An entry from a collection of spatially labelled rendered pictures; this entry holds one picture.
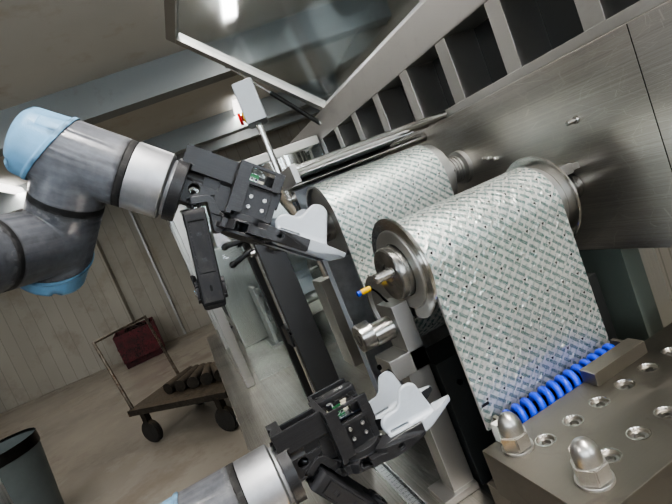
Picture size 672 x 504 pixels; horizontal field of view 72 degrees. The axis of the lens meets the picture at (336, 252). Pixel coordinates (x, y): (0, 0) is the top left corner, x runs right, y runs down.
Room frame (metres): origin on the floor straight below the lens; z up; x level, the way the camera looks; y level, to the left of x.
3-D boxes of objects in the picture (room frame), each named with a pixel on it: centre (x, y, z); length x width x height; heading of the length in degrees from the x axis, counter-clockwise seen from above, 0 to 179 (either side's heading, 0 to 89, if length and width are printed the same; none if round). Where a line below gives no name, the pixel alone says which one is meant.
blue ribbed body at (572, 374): (0.58, -0.22, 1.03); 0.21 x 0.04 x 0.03; 108
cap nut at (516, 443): (0.49, -0.11, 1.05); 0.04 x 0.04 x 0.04
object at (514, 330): (0.60, -0.21, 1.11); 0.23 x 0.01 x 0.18; 108
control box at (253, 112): (1.16, 0.07, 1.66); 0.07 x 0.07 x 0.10; 1
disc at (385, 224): (0.62, -0.08, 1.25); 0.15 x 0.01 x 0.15; 18
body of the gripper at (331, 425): (0.51, 0.09, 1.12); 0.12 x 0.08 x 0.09; 108
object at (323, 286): (1.34, 0.04, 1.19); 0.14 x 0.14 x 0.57
